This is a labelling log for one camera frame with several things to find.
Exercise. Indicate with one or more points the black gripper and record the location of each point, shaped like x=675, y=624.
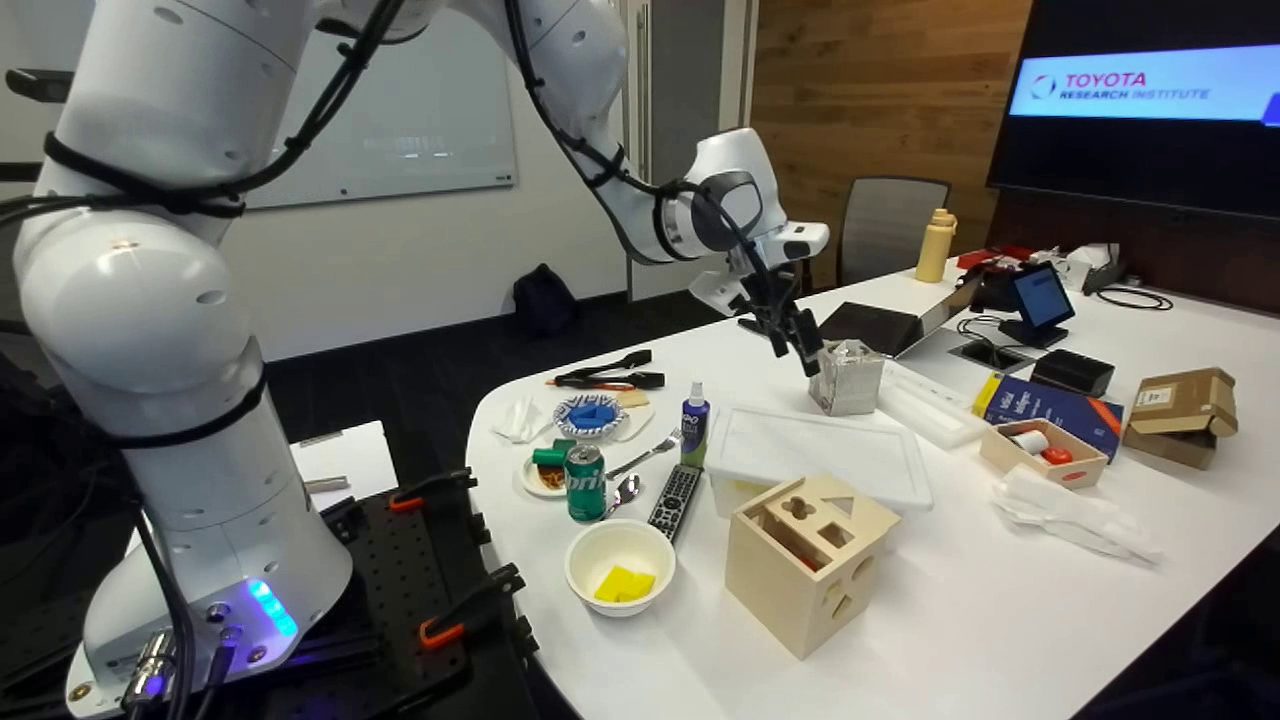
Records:
x=767, y=296

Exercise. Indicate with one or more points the blue spray bottle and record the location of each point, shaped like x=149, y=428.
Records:
x=695, y=434

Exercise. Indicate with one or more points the wooden shape sorter box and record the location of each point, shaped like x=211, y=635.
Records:
x=803, y=573

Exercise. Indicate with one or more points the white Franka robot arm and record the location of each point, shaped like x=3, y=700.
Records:
x=145, y=306

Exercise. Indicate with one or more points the tan plastic bottle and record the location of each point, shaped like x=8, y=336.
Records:
x=937, y=247

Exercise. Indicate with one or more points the green toy cup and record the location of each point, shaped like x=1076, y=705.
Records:
x=553, y=459

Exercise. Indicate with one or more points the brown toy food piece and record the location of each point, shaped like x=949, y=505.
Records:
x=545, y=478

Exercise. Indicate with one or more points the small black box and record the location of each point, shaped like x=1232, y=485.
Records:
x=1073, y=373

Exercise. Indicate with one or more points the small red toy piece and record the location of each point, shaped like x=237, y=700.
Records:
x=1057, y=459

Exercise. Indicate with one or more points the brown cardboard box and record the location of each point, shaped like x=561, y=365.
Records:
x=1181, y=419

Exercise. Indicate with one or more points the large gray padded chair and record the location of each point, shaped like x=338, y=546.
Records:
x=887, y=225

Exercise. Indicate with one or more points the clear plastic container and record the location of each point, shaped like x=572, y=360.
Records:
x=932, y=407

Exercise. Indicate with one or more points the beige square cracker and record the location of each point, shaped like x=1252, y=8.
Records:
x=630, y=399

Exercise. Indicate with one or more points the black orange tongs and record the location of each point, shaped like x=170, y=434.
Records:
x=604, y=380

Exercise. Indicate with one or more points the flat black phone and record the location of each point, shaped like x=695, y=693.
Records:
x=984, y=352

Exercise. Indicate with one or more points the black remote control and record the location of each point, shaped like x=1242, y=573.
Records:
x=675, y=505

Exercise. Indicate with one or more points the red flat item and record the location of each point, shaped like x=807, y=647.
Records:
x=984, y=261

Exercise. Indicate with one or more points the blue patterned plate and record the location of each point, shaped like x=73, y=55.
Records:
x=589, y=434

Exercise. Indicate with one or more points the silver spoon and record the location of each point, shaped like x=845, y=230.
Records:
x=626, y=490

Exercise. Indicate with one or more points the black backpack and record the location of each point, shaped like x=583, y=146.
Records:
x=545, y=302

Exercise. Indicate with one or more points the green soda can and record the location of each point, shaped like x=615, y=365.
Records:
x=584, y=485

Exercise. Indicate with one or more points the small black tablet display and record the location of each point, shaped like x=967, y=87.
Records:
x=1041, y=296

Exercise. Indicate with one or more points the white paper napkin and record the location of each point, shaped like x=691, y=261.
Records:
x=527, y=421

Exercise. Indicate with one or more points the white bowl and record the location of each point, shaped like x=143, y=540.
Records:
x=584, y=546

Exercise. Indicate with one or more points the small wooden tray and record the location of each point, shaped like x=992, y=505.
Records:
x=1055, y=475

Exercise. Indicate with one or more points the plain white plate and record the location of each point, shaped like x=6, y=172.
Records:
x=528, y=490

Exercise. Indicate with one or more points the white rounded device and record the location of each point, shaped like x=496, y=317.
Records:
x=1094, y=267

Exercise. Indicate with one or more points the crumpled clear plastic bag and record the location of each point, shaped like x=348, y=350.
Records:
x=1073, y=519

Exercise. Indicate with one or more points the black orange clamp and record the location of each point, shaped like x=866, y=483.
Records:
x=428, y=490
x=467, y=604

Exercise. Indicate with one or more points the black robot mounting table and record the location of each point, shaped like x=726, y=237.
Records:
x=400, y=585

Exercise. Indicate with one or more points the white paper sheet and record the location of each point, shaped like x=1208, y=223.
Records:
x=340, y=461

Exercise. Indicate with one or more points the large wall TV screen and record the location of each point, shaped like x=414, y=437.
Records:
x=1133, y=135

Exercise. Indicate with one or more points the wall whiteboard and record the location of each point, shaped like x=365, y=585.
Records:
x=414, y=122

